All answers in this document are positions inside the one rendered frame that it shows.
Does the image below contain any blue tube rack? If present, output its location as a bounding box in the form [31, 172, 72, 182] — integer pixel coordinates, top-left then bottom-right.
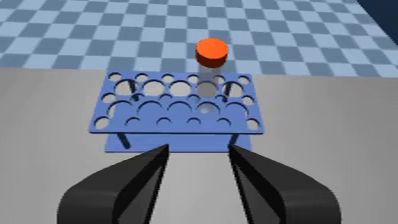
[88, 71, 265, 154]

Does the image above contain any orange capped centrifuge tube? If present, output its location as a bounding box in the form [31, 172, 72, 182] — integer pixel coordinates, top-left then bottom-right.
[194, 37, 232, 115]

